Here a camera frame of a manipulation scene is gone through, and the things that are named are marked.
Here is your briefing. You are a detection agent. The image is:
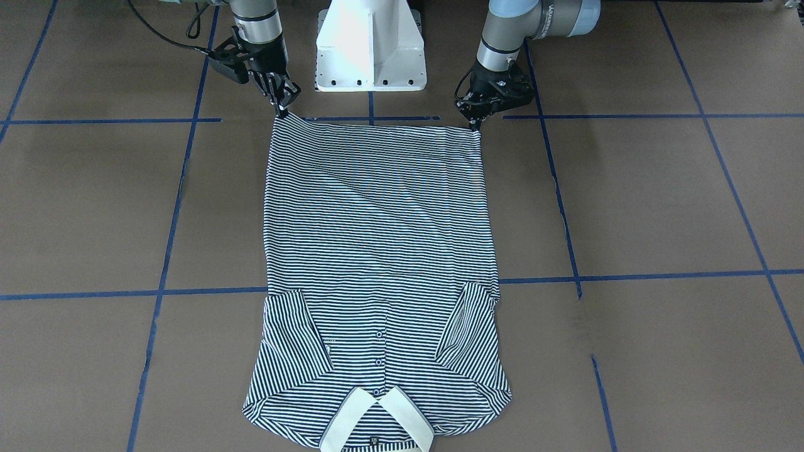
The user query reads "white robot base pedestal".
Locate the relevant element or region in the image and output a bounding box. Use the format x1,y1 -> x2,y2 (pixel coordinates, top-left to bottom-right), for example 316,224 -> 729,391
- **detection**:
314,1 -> 428,92

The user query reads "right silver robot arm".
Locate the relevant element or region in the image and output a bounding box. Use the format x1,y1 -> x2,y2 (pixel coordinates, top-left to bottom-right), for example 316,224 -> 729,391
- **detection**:
151,1 -> 302,119

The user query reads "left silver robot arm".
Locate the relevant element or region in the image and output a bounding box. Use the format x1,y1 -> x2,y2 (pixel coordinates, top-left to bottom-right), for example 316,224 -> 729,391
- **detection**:
454,1 -> 601,131

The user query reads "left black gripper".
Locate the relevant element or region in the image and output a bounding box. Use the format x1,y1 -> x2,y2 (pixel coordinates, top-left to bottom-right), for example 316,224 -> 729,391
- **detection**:
456,61 -> 535,131

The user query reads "navy white striped polo shirt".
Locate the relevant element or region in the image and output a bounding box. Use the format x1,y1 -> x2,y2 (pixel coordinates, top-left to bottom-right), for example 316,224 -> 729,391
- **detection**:
242,114 -> 513,451

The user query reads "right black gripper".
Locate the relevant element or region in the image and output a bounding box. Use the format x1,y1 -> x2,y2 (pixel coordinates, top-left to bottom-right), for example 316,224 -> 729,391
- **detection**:
210,33 -> 302,119

